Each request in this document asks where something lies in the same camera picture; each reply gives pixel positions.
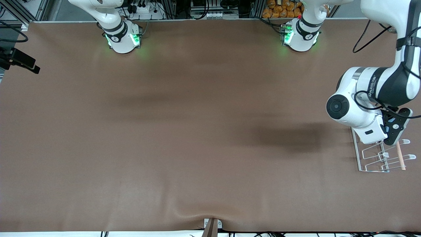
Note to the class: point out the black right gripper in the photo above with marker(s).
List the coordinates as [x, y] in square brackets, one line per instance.
[7, 57]

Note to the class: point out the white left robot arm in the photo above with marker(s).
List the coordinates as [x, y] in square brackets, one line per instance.
[348, 82]

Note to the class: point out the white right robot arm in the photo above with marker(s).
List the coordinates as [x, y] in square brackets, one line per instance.
[121, 42]

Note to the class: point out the white power strip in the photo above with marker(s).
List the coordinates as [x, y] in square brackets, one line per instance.
[146, 9]

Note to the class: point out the brown table mat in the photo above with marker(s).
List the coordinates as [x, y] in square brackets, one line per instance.
[164, 131]

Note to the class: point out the orange packets pile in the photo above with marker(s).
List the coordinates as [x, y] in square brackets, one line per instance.
[279, 10]

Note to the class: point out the white terminal block row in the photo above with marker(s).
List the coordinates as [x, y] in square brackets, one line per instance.
[217, 15]

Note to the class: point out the silver table corner bracket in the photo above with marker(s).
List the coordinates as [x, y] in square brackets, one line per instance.
[25, 27]

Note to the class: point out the aluminium camera mount post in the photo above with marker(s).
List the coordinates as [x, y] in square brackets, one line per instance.
[212, 230]

